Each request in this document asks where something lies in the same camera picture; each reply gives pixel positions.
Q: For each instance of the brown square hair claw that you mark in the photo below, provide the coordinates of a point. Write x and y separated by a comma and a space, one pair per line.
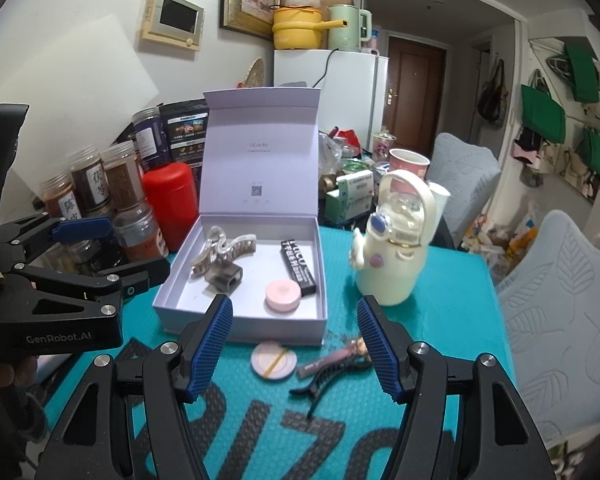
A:
225, 275

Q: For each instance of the pink round case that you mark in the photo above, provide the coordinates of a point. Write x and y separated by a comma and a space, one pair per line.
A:
282, 295

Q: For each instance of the dark brown labelled jar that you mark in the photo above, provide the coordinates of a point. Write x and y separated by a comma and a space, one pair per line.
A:
90, 180

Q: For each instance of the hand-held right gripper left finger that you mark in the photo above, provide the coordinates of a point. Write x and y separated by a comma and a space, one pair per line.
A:
212, 345

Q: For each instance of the brown wooden door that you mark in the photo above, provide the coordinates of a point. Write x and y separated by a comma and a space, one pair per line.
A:
415, 95

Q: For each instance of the pink paper cup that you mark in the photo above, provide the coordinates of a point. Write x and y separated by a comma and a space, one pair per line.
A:
410, 162

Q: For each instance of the black toothed hair clip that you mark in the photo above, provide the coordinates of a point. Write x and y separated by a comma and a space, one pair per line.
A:
325, 385

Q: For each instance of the black printed bag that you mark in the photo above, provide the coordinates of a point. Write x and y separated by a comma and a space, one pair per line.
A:
185, 132

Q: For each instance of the green and white medicine box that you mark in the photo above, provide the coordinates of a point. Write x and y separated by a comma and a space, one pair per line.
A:
350, 197

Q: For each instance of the green tote bag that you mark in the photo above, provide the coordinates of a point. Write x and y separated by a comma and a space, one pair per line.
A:
542, 115

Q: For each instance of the black long cosmetic box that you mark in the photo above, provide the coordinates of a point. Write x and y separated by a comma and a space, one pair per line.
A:
297, 265

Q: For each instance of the grey leaf-pattern chair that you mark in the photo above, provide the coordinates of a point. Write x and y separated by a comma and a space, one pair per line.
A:
565, 320
465, 185

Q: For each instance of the yellow cooking pot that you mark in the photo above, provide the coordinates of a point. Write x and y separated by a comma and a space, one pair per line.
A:
300, 30

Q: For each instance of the white gift box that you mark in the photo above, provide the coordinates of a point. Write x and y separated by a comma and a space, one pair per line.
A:
260, 125

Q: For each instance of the beige wall intercom panel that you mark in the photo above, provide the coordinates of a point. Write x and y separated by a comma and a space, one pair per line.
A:
172, 20

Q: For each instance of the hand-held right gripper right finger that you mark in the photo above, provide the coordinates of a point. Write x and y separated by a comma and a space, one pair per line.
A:
380, 345

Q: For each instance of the beige wavy hair claw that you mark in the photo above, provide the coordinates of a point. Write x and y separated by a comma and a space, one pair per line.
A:
240, 247

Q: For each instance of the red canister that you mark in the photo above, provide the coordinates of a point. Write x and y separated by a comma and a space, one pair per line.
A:
170, 210

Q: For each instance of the dark purple labelled jar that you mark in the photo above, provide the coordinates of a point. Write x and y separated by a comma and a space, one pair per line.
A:
150, 135

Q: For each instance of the teal bubble mailer mat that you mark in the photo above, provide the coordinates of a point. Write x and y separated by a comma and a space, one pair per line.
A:
450, 320

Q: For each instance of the white foam board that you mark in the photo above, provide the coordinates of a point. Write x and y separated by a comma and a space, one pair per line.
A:
90, 75

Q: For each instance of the red-brown labelled jar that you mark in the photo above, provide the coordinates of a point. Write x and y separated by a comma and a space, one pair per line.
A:
62, 200

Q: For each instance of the brown spice jar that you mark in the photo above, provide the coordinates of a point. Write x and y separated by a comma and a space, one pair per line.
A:
125, 180

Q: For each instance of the pale green electric kettle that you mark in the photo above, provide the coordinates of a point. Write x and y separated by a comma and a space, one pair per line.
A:
345, 30

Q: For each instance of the woven straw fan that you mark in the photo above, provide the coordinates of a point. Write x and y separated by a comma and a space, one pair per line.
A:
252, 75

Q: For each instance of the glass cup with pink print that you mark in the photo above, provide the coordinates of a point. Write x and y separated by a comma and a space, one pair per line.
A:
384, 147

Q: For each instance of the gold decorated hair clip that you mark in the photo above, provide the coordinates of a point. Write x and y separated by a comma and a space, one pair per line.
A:
360, 347

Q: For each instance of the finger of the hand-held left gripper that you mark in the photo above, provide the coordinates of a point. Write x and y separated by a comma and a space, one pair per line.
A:
80, 228
140, 272

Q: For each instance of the white refrigerator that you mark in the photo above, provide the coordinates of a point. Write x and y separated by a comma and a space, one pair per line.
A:
350, 95

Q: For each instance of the dark hanging bag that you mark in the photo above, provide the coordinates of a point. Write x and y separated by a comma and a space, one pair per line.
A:
492, 97

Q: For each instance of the pink duckbill hair clip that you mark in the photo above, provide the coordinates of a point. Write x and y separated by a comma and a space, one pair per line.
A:
325, 360

